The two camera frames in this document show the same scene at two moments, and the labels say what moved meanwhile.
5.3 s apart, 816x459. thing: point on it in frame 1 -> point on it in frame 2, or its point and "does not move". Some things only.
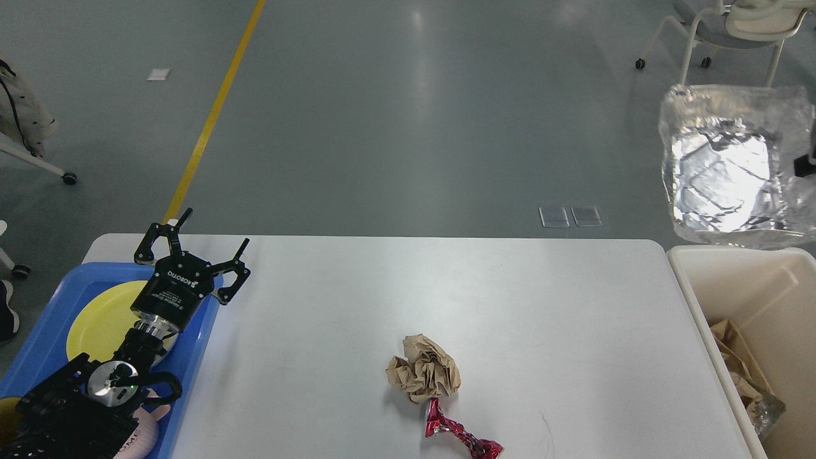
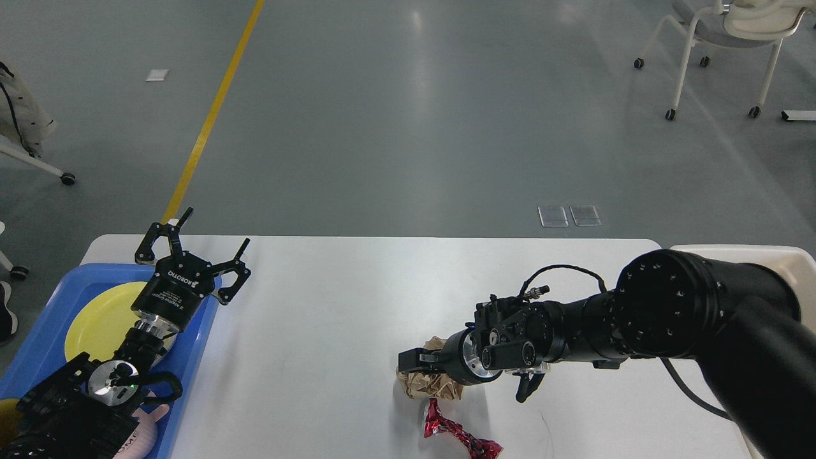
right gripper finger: (803, 168) -> (462, 360)
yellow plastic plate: (100, 325) does not move
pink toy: (142, 441) does not move
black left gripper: (182, 280) does not move
